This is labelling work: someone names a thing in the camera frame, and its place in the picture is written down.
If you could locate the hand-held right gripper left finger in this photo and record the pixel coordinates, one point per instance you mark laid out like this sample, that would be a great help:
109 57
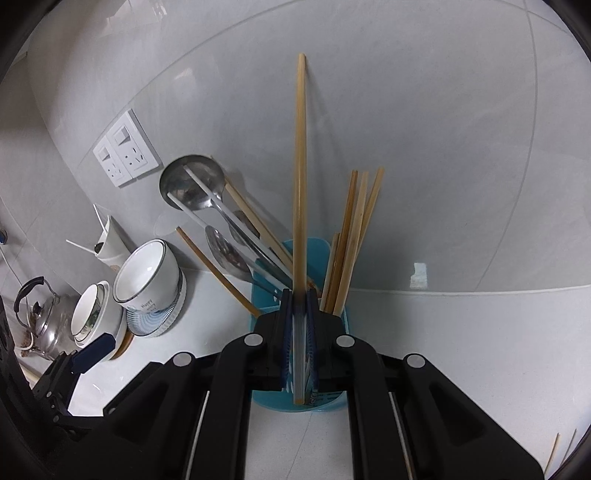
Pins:
286 332

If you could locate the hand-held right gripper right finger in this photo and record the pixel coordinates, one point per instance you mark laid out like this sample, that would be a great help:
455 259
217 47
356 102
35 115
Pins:
312 332

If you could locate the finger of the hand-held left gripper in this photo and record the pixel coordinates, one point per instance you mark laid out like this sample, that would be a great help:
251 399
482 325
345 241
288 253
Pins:
94 352

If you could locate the blue plastic utensil holder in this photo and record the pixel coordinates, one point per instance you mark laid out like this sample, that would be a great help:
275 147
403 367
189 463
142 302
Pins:
314 258

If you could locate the thin brown painted-tip chopstick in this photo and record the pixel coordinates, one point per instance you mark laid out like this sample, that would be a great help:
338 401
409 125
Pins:
344 240

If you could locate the long light bamboo chopstick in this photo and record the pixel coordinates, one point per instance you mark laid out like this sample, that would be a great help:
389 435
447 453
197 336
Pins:
300 184

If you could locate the wooden coaster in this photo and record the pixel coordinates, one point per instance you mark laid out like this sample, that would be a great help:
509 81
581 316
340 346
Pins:
123 344

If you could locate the white blue-print bowl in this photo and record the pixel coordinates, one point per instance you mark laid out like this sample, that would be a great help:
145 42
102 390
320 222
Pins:
117 330

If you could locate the steel kettle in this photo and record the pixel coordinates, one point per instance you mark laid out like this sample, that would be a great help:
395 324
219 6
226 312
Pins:
48 323

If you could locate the blue striped plate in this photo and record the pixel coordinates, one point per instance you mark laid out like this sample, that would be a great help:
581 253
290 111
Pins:
161 321

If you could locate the large white bowl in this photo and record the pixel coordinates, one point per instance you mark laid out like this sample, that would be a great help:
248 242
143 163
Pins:
147 281

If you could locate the steel spoon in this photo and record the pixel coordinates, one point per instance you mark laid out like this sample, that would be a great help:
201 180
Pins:
226 254

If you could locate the white slanted-top vase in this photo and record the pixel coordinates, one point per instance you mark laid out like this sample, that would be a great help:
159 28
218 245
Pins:
111 247

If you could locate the thin white stick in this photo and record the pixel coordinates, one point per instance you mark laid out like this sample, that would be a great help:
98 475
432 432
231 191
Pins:
98 217
81 245

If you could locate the bundle of wooden chopsticks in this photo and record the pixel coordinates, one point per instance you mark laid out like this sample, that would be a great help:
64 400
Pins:
367 221

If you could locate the steel ladle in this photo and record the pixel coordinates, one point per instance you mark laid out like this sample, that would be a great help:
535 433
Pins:
191 182

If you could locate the white wall socket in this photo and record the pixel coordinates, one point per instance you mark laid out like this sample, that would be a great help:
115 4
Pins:
115 159
136 143

